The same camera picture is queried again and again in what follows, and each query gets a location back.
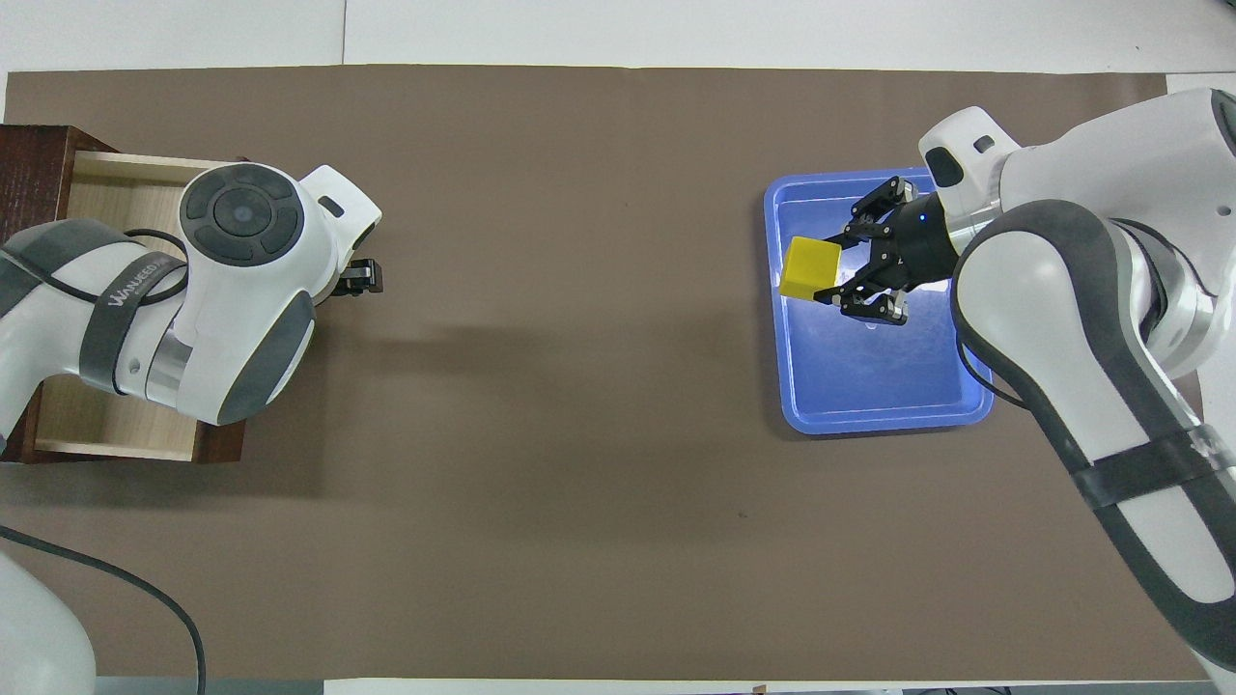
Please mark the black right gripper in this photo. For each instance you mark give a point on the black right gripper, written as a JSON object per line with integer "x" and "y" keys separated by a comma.
{"x": 922, "y": 246}

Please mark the yellow cube block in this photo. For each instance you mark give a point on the yellow cube block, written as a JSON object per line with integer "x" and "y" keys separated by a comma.
{"x": 809, "y": 268}

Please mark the dark wooden drawer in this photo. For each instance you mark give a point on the dark wooden drawer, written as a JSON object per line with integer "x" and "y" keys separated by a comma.
{"x": 106, "y": 193}

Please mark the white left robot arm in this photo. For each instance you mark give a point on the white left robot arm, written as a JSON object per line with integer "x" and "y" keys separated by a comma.
{"x": 241, "y": 280}

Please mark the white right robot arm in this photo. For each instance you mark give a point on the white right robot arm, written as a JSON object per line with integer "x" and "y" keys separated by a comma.
{"x": 1081, "y": 290}

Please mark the blue plastic tray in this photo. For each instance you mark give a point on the blue plastic tray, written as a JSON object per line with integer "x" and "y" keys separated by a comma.
{"x": 869, "y": 367}

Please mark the brown table mat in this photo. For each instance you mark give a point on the brown table mat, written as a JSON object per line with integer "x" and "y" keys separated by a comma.
{"x": 541, "y": 434}

